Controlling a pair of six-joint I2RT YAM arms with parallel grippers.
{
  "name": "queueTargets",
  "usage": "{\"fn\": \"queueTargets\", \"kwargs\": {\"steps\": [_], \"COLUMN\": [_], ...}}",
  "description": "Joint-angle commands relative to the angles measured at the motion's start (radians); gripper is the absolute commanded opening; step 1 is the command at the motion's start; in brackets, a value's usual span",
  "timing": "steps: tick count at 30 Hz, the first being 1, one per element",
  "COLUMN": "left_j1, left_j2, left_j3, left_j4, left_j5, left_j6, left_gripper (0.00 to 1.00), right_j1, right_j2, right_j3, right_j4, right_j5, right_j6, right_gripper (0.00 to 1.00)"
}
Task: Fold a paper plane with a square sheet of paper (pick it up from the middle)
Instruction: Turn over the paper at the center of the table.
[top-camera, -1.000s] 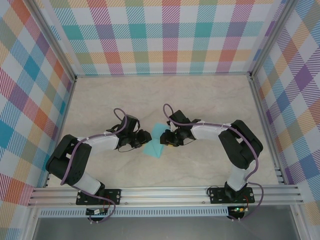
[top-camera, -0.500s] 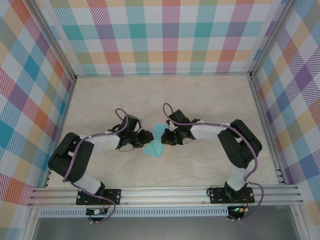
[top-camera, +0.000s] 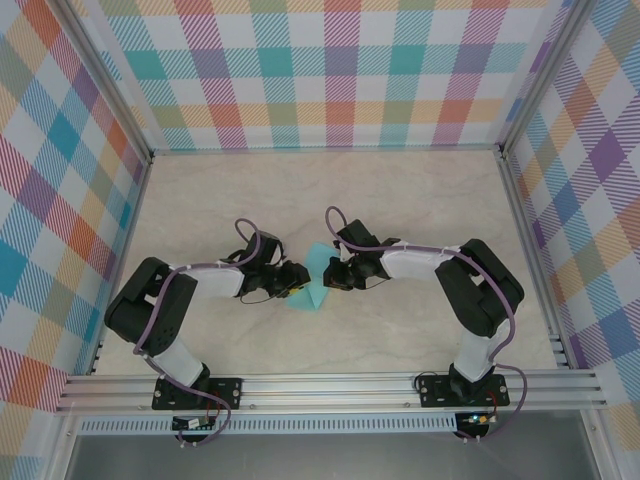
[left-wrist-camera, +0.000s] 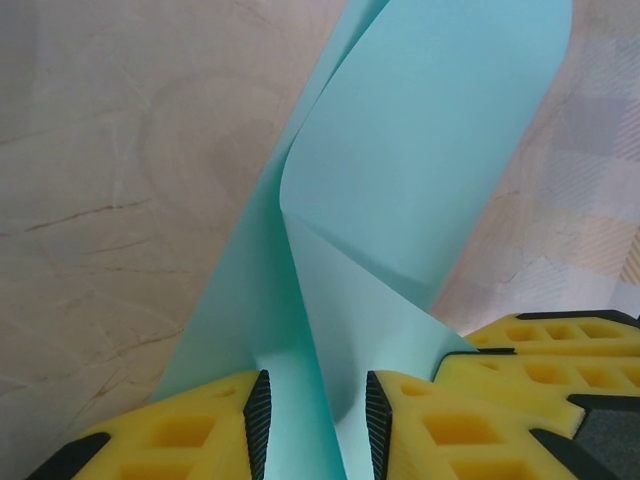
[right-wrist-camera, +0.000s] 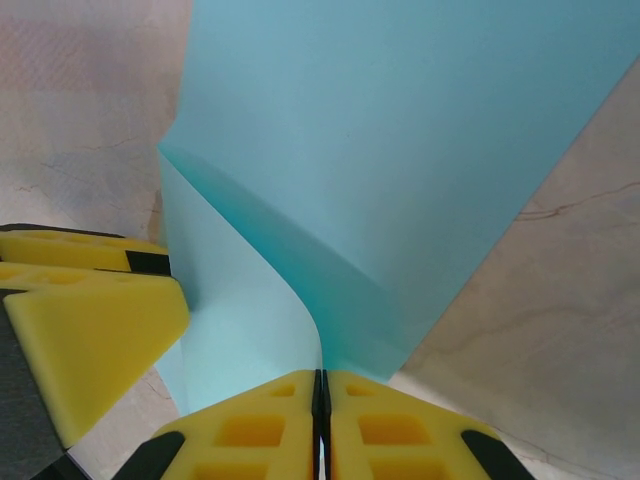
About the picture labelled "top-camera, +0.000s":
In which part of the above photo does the teal square paper sheet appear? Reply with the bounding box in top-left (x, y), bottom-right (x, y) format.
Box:
top-left (284, 242), bottom-right (337, 314)

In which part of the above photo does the black controller board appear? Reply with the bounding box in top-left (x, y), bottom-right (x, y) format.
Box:
top-left (171, 415), bottom-right (217, 432)

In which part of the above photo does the grey metal panel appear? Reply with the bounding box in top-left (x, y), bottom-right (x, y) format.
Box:
top-left (49, 432), bottom-right (616, 480)

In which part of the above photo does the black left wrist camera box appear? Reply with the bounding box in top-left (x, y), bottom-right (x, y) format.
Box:
top-left (248, 233), bottom-right (287, 269)

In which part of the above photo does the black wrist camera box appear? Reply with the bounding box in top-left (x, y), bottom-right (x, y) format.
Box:
top-left (333, 218), bottom-right (380, 251)
top-left (248, 233), bottom-right (287, 269)

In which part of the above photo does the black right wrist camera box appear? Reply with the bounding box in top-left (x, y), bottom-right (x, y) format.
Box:
top-left (333, 218), bottom-right (380, 251)

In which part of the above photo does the aluminium mounting rail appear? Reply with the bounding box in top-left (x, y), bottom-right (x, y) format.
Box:
top-left (53, 368), bottom-right (610, 417)

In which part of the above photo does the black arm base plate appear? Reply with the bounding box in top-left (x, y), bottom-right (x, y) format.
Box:
top-left (151, 377), bottom-right (245, 412)
top-left (416, 372), bottom-right (510, 410)

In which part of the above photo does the thin aluminium wall rail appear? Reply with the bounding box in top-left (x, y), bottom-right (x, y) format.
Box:
top-left (148, 144), bottom-right (505, 156)

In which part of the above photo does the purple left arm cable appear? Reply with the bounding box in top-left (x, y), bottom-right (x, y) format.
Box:
top-left (132, 217), bottom-right (266, 447)

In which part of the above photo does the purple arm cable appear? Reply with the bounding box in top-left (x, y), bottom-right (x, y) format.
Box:
top-left (324, 205), bottom-right (529, 444)
top-left (132, 217), bottom-right (266, 447)

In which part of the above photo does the perforated grey cable tray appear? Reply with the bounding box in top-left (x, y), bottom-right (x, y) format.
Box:
top-left (77, 417), bottom-right (460, 436)

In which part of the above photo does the aluminium side rail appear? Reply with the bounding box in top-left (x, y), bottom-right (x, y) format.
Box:
top-left (88, 154), bottom-right (154, 376)
top-left (497, 149), bottom-right (574, 371)

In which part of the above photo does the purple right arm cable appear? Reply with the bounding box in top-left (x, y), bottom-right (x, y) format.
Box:
top-left (324, 205), bottom-right (529, 444)

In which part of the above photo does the aluminium frame post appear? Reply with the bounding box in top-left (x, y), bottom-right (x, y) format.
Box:
top-left (58, 0), bottom-right (154, 164)
top-left (498, 0), bottom-right (589, 156)

